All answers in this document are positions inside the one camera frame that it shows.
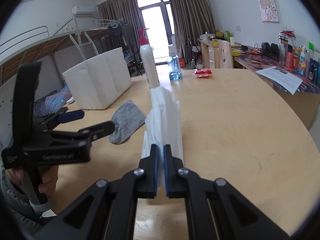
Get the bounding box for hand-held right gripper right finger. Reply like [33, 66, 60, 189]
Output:
[164, 144, 292, 240]

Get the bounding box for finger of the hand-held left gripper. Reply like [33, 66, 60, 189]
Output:
[34, 107, 85, 132]
[46, 121, 116, 142]

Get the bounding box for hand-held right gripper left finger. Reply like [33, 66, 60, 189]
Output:
[34, 144, 159, 240]

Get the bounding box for grey sock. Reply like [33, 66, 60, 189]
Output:
[109, 100, 146, 145]

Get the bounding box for white foam box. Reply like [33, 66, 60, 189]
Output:
[62, 47, 132, 110]

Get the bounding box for white tissue pack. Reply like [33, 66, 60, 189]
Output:
[141, 86, 184, 180]

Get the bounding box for person's left forearm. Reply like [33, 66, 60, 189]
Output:
[0, 167, 50, 230]

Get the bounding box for person's left hand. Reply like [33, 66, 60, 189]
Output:
[4, 164, 59, 196]

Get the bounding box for blue orange patterned quilt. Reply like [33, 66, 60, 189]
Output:
[34, 85, 73, 117]

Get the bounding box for metal bunk bed with ladder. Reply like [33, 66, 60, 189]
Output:
[0, 25, 100, 105]

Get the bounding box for black folding chair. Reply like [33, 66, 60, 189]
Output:
[129, 52, 144, 77]

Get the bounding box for white bottle red pump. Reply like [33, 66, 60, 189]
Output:
[138, 29, 160, 88]

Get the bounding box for clear spray bottle blue liquid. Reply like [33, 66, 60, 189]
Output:
[167, 44, 182, 81]

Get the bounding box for red snack packet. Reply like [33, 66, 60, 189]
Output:
[194, 68, 213, 78]

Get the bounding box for white air conditioner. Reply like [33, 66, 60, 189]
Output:
[72, 5, 98, 18]

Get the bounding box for brown curtain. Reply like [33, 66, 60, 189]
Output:
[165, 0, 215, 48]
[97, 0, 142, 55]

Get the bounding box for glass balcony door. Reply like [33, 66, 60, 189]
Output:
[135, 0, 175, 64]

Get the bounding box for wooden desk with drawers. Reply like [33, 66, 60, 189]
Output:
[197, 38, 240, 69]

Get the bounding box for wooden chair smiley face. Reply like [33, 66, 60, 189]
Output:
[217, 39, 234, 69]

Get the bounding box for printed desk mat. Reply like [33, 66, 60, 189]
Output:
[235, 51, 320, 94]

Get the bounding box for printed paper sheet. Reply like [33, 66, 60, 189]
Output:
[255, 66, 303, 95]

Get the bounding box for black headphones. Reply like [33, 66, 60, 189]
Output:
[261, 42, 280, 57]

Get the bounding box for steel thermos bottle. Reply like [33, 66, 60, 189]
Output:
[279, 35, 289, 64]

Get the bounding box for row of colourful bottles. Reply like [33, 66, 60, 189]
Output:
[292, 41, 320, 85]

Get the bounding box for clear packet red top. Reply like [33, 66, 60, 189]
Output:
[280, 30, 296, 55]

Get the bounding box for cartoon wall poster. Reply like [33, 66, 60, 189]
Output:
[258, 0, 279, 23]

